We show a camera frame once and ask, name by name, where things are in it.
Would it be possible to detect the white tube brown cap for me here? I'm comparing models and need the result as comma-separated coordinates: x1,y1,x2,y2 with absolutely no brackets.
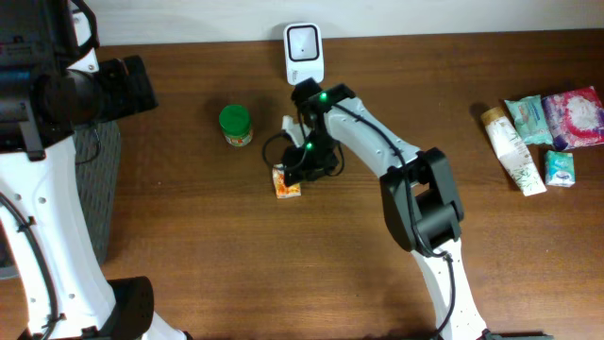
480,107,546,196

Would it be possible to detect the grey plastic mesh basket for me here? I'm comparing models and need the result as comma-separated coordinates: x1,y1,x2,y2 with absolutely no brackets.
74,122,122,264

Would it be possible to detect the orange small packet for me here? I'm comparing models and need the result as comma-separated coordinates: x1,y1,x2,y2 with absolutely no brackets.
272,164,301,199

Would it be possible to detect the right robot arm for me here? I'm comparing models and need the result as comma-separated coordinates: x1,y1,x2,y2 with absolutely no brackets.
280,78,488,339

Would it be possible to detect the mint green wipes packet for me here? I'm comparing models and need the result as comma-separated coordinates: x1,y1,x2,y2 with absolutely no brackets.
505,95,553,145

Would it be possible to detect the teal small tissue pack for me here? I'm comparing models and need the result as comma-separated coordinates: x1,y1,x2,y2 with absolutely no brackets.
545,150,576,187

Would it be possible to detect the green lid jar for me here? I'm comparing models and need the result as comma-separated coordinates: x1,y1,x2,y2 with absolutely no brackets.
219,105,253,147

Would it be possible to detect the red purple snack package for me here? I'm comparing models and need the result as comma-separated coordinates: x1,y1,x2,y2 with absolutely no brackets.
542,86,603,151

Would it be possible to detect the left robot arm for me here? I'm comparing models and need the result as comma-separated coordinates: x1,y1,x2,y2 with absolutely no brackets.
1,1,186,339

